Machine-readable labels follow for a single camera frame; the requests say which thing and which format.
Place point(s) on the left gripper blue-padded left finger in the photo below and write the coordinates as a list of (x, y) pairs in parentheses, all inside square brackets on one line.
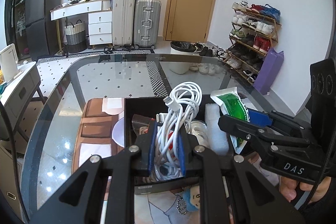
[(80, 199)]

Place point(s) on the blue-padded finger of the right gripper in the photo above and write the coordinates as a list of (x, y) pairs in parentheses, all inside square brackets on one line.
[(282, 123), (258, 136)]

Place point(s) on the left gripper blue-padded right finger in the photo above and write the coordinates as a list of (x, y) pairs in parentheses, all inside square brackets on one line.
[(232, 189)]

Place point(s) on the white foam block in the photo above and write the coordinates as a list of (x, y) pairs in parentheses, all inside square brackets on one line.
[(218, 139)]

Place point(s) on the green and white packet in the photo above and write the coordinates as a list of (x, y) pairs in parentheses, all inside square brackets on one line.
[(230, 103)]

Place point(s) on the white plush toy blue cap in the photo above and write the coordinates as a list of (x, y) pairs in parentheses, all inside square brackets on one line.
[(189, 201)]

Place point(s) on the person's right hand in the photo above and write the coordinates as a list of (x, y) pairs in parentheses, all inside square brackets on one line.
[(288, 188)]

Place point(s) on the black cardboard box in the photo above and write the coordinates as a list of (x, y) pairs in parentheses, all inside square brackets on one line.
[(149, 108)]

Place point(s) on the purple paper bag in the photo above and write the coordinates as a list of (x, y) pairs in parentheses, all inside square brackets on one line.
[(269, 71)]

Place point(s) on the anime print table mat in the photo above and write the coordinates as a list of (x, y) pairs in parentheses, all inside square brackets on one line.
[(231, 188)]

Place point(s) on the wooden shoe rack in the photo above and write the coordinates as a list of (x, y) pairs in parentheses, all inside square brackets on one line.
[(254, 32)]

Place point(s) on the grey side cabinet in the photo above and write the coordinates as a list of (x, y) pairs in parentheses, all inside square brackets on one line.
[(19, 93)]

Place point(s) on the silver aluminium suitcase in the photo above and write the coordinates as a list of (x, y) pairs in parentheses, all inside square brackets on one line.
[(146, 23)]

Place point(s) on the white electric kettle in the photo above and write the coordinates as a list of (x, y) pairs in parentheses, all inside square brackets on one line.
[(9, 62)]

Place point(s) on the grey woven laundry basket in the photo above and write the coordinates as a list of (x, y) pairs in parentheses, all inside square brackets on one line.
[(75, 37)]

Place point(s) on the white suitcase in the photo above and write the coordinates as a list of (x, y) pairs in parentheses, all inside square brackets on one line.
[(122, 22)]

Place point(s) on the white desk with drawers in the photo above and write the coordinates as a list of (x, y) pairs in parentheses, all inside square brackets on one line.
[(99, 19)]

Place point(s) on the black glass display cabinet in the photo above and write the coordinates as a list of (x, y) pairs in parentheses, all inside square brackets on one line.
[(15, 27)]

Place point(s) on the black refrigerator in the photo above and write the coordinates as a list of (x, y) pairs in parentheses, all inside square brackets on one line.
[(41, 31)]

